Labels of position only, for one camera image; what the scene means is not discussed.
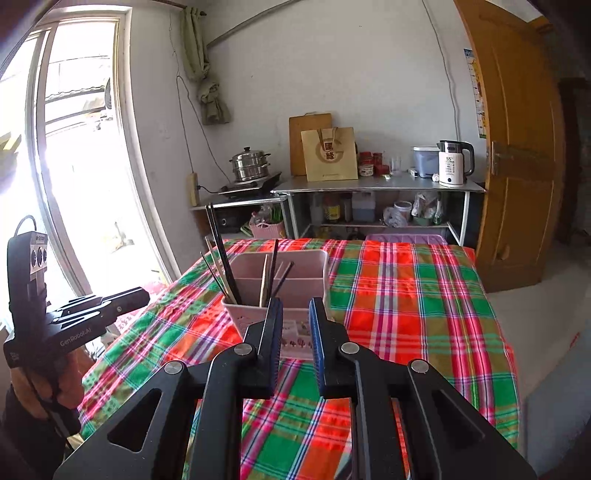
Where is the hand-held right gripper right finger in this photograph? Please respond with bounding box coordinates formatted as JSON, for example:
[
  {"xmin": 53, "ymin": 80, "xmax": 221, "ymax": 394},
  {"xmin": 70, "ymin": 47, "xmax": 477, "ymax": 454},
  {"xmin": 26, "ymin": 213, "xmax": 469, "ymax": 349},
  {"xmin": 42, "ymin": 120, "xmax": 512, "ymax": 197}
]
[{"xmin": 308, "ymin": 296, "xmax": 539, "ymax": 480}]

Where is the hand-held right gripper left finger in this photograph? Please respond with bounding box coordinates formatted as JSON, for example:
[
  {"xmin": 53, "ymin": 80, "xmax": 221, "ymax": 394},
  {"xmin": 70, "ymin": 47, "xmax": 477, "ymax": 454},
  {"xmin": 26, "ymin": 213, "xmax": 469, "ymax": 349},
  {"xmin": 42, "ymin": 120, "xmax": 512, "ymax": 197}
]
[{"xmin": 53, "ymin": 298, "xmax": 284, "ymax": 480}]

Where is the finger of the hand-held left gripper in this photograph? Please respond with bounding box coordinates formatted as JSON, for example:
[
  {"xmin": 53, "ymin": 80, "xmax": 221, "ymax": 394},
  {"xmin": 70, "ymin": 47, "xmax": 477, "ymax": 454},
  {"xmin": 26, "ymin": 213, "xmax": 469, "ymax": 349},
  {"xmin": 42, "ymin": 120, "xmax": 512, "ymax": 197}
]
[
  {"xmin": 52, "ymin": 290, "xmax": 151, "ymax": 327},
  {"xmin": 59, "ymin": 286, "xmax": 148, "ymax": 318}
]

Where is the pink plastic chopstick basket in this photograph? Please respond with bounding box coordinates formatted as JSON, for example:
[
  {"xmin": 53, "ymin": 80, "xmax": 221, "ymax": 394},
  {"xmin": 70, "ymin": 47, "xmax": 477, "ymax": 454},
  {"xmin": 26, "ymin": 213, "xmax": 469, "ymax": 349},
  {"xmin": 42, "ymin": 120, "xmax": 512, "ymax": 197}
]
[{"xmin": 222, "ymin": 249, "xmax": 334, "ymax": 361}]

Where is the thin dark chopstick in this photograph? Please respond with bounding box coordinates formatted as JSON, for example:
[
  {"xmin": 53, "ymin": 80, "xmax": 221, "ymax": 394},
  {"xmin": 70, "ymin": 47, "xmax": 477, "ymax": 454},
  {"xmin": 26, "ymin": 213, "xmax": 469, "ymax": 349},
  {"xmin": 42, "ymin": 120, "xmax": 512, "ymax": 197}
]
[
  {"xmin": 209, "ymin": 257, "xmax": 230, "ymax": 296},
  {"xmin": 200, "ymin": 251, "xmax": 228, "ymax": 296}
]

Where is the person's left forearm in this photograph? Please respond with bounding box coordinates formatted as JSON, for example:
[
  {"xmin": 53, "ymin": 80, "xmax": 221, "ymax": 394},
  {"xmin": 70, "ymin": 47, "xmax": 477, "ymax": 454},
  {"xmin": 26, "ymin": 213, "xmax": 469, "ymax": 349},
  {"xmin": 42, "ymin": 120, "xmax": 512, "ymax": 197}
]
[{"xmin": 0, "ymin": 388, "xmax": 81, "ymax": 462}]

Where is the person's left hand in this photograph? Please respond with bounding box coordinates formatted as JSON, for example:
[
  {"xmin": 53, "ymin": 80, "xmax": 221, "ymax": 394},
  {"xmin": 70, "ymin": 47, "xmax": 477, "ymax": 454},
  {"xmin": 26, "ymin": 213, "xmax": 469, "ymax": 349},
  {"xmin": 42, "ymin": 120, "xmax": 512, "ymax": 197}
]
[{"xmin": 10, "ymin": 353, "xmax": 86, "ymax": 418}]

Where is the plaid tablecloth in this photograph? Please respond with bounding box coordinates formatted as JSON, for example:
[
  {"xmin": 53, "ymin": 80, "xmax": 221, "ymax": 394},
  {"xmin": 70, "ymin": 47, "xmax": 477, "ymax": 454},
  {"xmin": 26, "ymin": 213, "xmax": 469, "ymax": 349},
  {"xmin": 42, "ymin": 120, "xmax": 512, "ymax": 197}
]
[{"xmin": 76, "ymin": 237, "xmax": 522, "ymax": 480}]

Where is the small pink storage basket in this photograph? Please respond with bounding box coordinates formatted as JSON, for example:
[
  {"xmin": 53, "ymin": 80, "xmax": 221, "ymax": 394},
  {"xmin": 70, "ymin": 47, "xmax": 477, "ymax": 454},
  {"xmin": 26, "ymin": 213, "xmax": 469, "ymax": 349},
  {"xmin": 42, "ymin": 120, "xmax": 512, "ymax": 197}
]
[{"xmin": 249, "ymin": 217, "xmax": 284, "ymax": 239}]

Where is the low metal side table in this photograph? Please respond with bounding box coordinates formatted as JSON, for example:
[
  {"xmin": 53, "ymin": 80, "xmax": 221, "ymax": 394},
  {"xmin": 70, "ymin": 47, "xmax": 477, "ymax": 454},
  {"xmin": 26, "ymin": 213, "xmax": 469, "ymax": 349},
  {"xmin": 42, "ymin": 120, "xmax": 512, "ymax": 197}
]
[{"xmin": 189, "ymin": 196, "xmax": 289, "ymax": 241}]

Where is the white plastic jug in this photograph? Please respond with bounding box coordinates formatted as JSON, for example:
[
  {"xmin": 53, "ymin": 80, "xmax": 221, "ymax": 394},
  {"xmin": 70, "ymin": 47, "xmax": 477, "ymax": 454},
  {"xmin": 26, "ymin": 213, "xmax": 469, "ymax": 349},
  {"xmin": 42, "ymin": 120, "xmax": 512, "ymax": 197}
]
[{"xmin": 352, "ymin": 191, "xmax": 374, "ymax": 222}]

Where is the black induction cooker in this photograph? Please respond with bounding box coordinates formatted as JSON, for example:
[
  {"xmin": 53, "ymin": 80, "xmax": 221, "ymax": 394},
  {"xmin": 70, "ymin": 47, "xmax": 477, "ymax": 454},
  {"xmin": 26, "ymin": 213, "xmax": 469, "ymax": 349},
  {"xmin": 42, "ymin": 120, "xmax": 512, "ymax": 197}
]
[{"xmin": 218, "ymin": 172, "xmax": 283, "ymax": 200}]

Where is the metal shelf table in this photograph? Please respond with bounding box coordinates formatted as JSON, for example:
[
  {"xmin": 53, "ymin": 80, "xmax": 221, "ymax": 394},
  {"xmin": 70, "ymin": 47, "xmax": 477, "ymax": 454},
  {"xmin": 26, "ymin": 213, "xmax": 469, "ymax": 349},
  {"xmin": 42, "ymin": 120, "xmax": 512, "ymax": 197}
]
[{"xmin": 271, "ymin": 173, "xmax": 486, "ymax": 247}]

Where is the steel steamer pot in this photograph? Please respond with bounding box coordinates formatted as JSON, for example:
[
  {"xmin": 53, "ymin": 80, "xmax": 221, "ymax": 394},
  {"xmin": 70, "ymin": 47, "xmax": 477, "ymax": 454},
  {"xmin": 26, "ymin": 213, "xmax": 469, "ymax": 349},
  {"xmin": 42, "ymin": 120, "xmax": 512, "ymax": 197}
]
[{"xmin": 229, "ymin": 147, "xmax": 272, "ymax": 183}]

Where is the crumpled plastic bag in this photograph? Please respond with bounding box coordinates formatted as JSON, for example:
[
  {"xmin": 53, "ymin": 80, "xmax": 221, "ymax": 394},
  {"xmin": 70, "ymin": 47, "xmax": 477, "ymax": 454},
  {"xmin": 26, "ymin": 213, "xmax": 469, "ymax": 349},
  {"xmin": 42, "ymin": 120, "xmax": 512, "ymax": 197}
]
[{"xmin": 411, "ymin": 191, "xmax": 444, "ymax": 220}]

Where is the tan paper bag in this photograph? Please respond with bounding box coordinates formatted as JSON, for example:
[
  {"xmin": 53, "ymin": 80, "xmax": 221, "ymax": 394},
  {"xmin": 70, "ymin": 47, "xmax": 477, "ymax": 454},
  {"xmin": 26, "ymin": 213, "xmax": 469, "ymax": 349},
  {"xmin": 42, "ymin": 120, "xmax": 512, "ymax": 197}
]
[{"xmin": 301, "ymin": 127, "xmax": 359, "ymax": 182}]

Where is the wooden cutting board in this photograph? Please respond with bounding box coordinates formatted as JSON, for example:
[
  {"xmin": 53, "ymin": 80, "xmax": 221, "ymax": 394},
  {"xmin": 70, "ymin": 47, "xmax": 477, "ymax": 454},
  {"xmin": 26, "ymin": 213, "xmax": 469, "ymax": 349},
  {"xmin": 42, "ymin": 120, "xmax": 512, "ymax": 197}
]
[{"xmin": 289, "ymin": 112, "xmax": 334, "ymax": 177}]

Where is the clear plastic storage container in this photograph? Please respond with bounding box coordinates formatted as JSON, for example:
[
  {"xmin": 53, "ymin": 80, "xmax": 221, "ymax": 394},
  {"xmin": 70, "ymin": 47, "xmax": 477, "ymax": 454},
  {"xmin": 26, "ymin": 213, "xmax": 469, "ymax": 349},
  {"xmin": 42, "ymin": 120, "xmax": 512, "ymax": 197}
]
[{"xmin": 412, "ymin": 146, "xmax": 440, "ymax": 178}]

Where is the white electric kettle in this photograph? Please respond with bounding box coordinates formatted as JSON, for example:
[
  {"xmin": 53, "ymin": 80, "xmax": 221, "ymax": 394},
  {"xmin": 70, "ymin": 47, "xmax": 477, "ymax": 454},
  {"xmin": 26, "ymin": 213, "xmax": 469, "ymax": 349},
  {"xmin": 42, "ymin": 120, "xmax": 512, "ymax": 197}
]
[{"xmin": 437, "ymin": 140, "xmax": 475, "ymax": 188}]

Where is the tied pale curtain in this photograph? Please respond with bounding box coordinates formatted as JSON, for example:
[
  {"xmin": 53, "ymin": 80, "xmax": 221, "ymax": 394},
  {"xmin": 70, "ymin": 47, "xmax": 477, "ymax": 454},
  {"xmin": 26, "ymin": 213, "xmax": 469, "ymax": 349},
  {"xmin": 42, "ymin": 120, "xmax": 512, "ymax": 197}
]
[{"xmin": 180, "ymin": 7, "xmax": 232, "ymax": 125}]

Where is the wooden door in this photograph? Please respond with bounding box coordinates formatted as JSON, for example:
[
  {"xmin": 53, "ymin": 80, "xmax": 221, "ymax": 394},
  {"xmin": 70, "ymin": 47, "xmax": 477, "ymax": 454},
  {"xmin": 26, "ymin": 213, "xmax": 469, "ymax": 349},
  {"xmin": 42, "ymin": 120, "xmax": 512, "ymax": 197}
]
[{"xmin": 455, "ymin": 0, "xmax": 566, "ymax": 294}]

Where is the metal door latch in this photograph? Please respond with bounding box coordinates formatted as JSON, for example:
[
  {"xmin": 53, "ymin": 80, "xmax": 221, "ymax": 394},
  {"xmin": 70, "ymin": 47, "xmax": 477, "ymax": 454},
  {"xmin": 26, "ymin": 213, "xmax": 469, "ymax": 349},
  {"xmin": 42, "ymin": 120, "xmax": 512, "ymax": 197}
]
[{"xmin": 490, "ymin": 141, "xmax": 509, "ymax": 176}]

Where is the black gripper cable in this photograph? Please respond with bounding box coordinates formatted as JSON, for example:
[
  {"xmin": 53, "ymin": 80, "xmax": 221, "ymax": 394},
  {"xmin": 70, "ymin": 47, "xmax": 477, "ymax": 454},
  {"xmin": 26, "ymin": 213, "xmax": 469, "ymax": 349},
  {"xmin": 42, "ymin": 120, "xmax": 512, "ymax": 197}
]
[{"xmin": 7, "ymin": 215, "xmax": 77, "ymax": 450}]

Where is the white window frame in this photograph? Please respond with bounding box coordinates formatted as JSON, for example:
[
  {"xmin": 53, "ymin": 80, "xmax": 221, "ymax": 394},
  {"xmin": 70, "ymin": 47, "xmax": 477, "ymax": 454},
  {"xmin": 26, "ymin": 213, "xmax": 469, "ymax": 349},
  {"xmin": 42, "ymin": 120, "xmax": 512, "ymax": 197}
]
[{"xmin": 0, "ymin": 7, "xmax": 183, "ymax": 324}]

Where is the wall calendar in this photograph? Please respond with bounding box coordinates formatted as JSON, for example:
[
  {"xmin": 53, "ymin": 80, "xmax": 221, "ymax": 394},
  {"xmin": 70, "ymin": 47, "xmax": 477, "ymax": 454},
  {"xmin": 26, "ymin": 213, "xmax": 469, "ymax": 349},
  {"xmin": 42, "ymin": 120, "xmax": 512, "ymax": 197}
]
[{"xmin": 463, "ymin": 47, "xmax": 488, "ymax": 139}]

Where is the grey wall pipe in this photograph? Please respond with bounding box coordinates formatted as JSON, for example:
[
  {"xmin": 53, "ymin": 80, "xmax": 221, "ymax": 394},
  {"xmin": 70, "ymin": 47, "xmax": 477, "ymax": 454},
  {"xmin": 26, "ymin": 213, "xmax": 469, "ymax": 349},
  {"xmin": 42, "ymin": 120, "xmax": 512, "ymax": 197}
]
[{"xmin": 205, "ymin": 7, "xmax": 301, "ymax": 48}]

